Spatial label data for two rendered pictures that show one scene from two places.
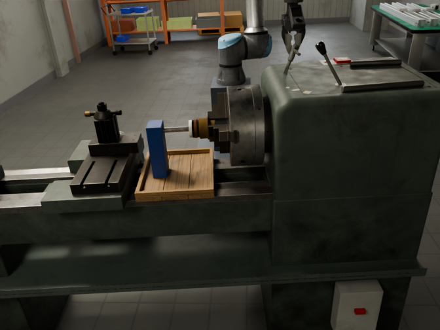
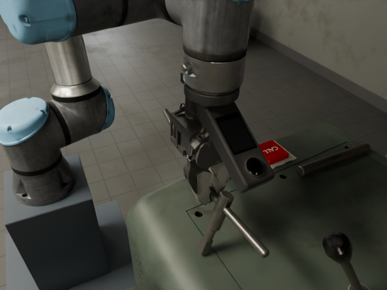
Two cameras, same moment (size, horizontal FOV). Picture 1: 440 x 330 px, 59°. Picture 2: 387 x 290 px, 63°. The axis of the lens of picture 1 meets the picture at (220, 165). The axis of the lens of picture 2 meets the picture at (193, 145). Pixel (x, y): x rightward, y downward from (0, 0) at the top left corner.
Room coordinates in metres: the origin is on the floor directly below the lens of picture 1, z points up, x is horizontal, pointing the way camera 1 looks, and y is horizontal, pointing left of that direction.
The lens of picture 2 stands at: (1.27, -0.10, 1.71)
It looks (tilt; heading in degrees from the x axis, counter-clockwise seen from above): 38 degrees down; 328
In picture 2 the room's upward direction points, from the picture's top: 2 degrees clockwise
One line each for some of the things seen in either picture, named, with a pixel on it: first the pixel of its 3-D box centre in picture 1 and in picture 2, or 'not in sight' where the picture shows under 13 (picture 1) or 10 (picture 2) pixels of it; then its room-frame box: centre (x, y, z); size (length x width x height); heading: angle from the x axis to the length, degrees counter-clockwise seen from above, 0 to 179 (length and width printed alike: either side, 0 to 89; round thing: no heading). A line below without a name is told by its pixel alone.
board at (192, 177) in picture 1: (177, 172); not in sight; (1.43, 0.18, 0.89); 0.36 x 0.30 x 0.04; 0
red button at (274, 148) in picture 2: (342, 61); (270, 153); (1.65, -0.54, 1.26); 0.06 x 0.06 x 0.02; 0
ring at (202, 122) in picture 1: (203, 128); not in sight; (1.43, 0.06, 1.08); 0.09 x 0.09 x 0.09; 0
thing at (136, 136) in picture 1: (116, 143); not in sight; (1.51, 0.44, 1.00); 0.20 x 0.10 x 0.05; 90
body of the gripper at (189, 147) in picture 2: (292, 14); (205, 119); (1.58, -0.31, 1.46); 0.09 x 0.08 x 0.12; 0
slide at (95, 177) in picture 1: (108, 161); not in sight; (1.44, 0.46, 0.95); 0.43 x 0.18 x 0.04; 0
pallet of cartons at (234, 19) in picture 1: (219, 22); not in sight; (9.84, -0.19, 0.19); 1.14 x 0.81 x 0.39; 85
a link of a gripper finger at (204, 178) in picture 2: (287, 43); (194, 179); (1.57, -0.29, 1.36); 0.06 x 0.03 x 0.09; 0
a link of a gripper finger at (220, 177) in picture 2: (295, 43); (212, 172); (1.57, -0.33, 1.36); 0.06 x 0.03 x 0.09; 0
